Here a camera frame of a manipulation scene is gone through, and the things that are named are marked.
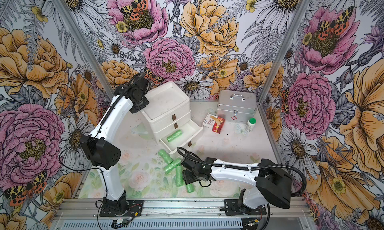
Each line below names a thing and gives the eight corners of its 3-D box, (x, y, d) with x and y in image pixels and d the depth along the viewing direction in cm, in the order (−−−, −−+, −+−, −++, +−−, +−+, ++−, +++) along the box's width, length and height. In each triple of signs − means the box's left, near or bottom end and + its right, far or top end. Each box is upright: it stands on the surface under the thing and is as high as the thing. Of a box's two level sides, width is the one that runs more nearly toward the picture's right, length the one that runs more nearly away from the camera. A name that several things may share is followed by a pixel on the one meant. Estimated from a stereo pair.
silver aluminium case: (217, 123, 110) (220, 108, 97) (215, 99, 127) (217, 82, 114) (252, 124, 110) (260, 108, 98) (245, 99, 127) (251, 83, 114)
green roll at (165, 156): (158, 153, 95) (157, 151, 93) (162, 150, 97) (162, 147, 94) (168, 164, 91) (167, 162, 88) (173, 161, 92) (172, 158, 90)
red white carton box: (201, 127, 107) (201, 124, 104) (207, 116, 114) (207, 113, 111) (220, 134, 104) (221, 131, 101) (224, 122, 111) (225, 118, 108)
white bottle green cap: (245, 132, 105) (249, 124, 98) (244, 125, 109) (247, 117, 102) (253, 132, 105) (257, 124, 98) (251, 125, 109) (255, 117, 102)
